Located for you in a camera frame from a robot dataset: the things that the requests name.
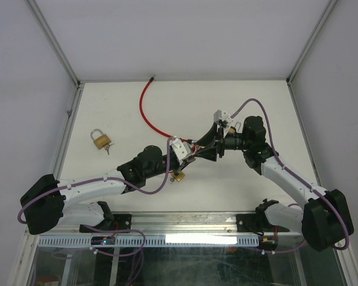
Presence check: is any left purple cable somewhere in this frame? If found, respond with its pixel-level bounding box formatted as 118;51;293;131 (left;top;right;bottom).
16;136;180;224

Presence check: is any white slotted cable duct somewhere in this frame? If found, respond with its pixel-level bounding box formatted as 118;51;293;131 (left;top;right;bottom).
38;234;259;248

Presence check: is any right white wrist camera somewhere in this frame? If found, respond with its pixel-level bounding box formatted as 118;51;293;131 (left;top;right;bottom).
213;110;234;134

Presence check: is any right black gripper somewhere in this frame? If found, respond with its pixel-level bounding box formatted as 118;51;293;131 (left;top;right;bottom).
193;122;251;162

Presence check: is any small brass padlock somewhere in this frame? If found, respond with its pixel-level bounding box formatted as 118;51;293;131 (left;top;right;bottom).
229;121;242;133

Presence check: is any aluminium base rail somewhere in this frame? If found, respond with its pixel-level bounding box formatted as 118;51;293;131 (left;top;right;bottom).
26;209;290;235

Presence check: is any open brass padlock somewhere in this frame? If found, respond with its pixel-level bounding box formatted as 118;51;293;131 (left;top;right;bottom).
169;171;185;184

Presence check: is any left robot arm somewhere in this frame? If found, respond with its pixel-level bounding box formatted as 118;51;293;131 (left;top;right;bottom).
17;138;196;235

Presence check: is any purple cable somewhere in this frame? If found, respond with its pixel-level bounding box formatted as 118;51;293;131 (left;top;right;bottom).
16;136;180;224
228;98;351;250

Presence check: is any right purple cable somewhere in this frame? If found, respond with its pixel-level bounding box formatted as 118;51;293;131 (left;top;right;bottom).
228;98;351;250

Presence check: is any thick red cable lock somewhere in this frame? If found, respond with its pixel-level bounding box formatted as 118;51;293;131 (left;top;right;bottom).
138;74;197;145

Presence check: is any closed brass padlock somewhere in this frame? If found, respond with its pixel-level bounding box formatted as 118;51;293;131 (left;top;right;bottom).
90;129;113;155

